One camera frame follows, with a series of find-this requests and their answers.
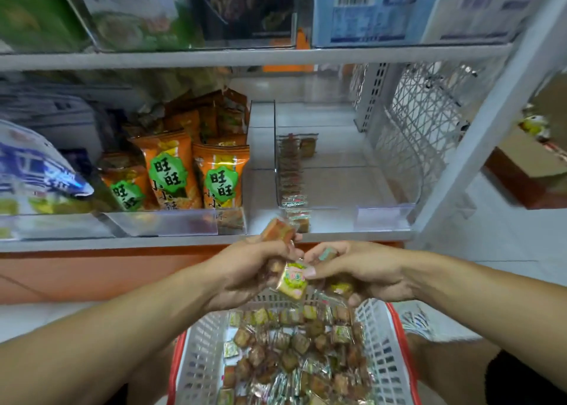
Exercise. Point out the person's right hand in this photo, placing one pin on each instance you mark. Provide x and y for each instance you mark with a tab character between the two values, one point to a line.
372	267

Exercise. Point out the person's left hand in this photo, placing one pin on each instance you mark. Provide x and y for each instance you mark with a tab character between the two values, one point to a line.
244	272

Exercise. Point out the bundle of snack packets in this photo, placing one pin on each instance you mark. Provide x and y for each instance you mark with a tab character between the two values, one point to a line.
292	281

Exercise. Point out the pile of small snack packets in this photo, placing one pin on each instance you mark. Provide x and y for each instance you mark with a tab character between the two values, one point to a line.
297	352

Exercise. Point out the row of small snack packets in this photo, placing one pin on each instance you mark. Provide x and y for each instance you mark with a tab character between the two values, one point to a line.
292	179

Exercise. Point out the white basket with red rim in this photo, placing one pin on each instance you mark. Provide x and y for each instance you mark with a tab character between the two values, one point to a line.
190	365

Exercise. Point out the white metal shelf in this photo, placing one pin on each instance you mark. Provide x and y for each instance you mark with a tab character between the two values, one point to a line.
266	56

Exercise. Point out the person's left forearm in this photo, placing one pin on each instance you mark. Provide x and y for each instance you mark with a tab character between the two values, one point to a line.
89	347

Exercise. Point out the person's right forearm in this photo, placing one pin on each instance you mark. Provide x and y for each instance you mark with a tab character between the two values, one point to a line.
505	307

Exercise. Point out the person's right shoe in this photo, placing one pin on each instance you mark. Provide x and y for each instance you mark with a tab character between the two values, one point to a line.
415	319

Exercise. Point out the clear plastic shelf front guard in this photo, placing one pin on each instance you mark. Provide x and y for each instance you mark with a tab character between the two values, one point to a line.
151	223

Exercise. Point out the person's right leg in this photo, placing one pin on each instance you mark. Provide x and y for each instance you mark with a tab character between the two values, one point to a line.
452	369

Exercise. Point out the person's leg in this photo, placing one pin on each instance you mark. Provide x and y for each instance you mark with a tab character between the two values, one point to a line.
151	378
452	369

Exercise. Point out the person's left leg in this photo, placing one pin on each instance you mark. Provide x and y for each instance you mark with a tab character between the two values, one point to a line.
151	378

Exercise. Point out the orange shelf base panel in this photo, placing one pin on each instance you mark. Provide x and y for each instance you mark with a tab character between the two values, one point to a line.
89	272

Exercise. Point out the person's black shorts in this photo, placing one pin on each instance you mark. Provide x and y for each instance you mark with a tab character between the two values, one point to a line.
527	382

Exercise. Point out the group of orange snack bags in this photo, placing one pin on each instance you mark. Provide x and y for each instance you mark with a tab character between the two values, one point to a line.
168	174

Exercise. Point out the white perforated side panel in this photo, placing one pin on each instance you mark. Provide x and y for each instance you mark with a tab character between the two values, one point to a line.
416	125

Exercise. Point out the brown cardboard box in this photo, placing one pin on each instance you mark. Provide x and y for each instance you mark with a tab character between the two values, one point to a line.
531	161

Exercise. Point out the blue white snack bag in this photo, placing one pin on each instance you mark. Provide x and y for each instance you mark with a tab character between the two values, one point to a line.
35	170

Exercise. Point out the blue product box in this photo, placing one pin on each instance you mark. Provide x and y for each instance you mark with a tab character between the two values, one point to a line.
372	15

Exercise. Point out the black product box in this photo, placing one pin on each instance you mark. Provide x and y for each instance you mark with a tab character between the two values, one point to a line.
244	10

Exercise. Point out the green white product box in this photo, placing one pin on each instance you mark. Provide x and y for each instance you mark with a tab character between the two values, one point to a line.
133	19

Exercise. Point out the dark green product bag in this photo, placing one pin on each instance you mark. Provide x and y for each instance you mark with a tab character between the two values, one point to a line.
35	19

